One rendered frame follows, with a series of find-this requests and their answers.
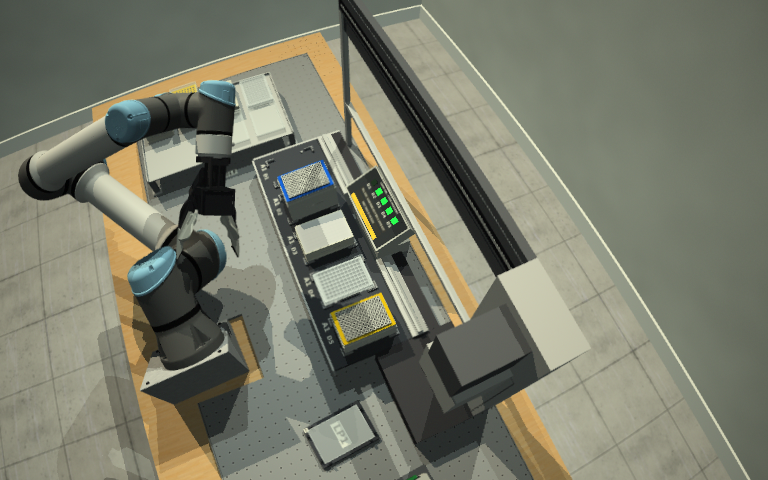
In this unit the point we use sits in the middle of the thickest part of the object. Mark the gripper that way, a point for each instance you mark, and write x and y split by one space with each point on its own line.
217 201

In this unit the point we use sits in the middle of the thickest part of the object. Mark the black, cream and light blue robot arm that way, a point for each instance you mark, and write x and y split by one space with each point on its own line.
164 286

